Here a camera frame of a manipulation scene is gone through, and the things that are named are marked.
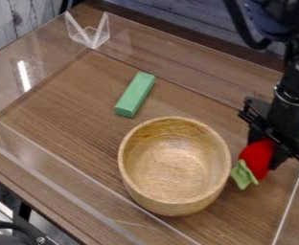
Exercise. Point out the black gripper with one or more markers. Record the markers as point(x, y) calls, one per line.
point(274, 122)

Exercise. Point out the red plush strawberry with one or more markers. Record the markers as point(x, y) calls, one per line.
point(253, 165)

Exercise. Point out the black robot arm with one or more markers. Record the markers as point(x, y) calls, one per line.
point(266, 22)

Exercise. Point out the wooden bowl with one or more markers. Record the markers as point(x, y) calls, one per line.
point(174, 161)

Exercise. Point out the green rectangular block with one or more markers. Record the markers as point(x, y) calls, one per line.
point(135, 95)

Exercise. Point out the clear acrylic corner bracket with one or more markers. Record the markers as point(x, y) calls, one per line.
point(91, 37)

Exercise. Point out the clear acrylic enclosure wall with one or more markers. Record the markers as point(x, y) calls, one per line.
point(95, 214)

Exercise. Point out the black table leg bracket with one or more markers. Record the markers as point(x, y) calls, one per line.
point(21, 216)

